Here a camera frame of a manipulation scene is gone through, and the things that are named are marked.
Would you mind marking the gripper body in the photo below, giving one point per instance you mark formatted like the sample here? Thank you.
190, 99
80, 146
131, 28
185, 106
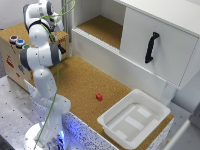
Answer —
58, 24

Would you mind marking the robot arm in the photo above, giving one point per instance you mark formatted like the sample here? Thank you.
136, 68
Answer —
42, 81

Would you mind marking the pink block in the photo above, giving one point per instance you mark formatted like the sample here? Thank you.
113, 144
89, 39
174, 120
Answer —
99, 97

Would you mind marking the green button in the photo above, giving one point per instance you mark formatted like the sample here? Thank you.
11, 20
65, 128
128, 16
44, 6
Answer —
26, 46

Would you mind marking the blue button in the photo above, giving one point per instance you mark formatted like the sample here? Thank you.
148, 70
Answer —
20, 42

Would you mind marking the red button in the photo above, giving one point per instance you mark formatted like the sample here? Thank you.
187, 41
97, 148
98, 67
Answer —
13, 38

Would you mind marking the wooden drawer box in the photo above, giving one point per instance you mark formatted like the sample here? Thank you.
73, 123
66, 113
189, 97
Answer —
11, 63

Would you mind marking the white cabinet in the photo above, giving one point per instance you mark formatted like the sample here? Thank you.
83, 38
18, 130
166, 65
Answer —
110, 63

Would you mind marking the white sliding door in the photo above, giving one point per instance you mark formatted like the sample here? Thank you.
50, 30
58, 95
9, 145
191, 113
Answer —
173, 56

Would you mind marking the white plastic box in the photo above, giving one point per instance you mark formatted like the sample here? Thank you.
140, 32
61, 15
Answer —
133, 120

